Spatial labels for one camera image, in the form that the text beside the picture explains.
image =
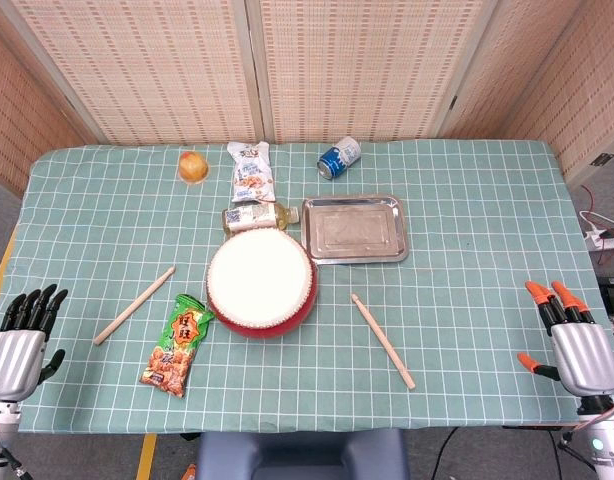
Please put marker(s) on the right silver orange-tipped robot hand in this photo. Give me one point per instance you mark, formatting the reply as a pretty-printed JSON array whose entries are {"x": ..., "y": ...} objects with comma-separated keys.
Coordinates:
[{"x": 584, "y": 357}]

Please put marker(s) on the left silver black-fingered robot hand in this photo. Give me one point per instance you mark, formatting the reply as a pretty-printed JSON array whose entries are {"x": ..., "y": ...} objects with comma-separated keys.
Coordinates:
[{"x": 12, "y": 360}]

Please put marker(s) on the wooden drumstick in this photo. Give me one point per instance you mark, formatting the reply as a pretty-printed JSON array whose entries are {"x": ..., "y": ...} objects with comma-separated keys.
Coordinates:
[
  {"x": 382, "y": 340},
  {"x": 134, "y": 306}
]

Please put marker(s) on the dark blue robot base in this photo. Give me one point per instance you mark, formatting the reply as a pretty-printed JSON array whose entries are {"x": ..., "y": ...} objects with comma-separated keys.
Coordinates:
[{"x": 302, "y": 455}]

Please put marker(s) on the green checkered tablecloth table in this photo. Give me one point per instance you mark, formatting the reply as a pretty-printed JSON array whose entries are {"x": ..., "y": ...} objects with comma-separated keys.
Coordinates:
[{"x": 487, "y": 200}]

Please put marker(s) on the red drum white skin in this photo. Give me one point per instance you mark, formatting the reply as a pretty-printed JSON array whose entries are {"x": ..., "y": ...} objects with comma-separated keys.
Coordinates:
[{"x": 259, "y": 280}]

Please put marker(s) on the stainless steel tray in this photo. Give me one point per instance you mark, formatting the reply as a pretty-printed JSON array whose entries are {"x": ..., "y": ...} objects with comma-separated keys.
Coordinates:
[{"x": 354, "y": 230}]

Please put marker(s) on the white power strip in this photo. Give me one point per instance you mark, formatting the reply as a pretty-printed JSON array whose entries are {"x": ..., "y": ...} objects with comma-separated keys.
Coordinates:
[{"x": 602, "y": 240}]

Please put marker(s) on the green snack bag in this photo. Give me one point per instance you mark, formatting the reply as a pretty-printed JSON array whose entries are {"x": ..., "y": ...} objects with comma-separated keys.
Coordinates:
[{"x": 177, "y": 345}]

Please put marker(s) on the silver screen hinge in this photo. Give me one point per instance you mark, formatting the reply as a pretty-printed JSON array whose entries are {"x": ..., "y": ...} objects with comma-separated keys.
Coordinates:
[{"x": 601, "y": 160}]

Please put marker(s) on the bamboo folding screen panel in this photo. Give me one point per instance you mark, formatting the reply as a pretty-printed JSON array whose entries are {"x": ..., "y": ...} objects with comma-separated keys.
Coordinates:
[
  {"x": 517, "y": 75},
  {"x": 27, "y": 125},
  {"x": 587, "y": 100},
  {"x": 162, "y": 75},
  {"x": 362, "y": 75}
]

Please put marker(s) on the orange jelly cup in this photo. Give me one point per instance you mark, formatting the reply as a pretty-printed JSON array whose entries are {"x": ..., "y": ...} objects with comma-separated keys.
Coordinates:
[{"x": 193, "y": 167}]

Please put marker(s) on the yellow drink bottle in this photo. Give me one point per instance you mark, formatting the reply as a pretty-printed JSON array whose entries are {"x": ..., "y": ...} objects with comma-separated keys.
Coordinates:
[{"x": 254, "y": 216}]

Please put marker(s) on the black screen hinge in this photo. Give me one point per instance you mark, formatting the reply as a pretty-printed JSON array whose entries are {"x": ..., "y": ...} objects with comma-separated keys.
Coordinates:
[{"x": 452, "y": 102}]

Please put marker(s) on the white snack bag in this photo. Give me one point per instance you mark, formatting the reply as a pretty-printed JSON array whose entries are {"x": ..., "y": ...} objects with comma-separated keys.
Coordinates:
[{"x": 251, "y": 172}]

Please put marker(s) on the blue white soda can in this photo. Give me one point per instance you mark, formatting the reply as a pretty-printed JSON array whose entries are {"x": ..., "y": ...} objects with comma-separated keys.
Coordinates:
[{"x": 339, "y": 157}]

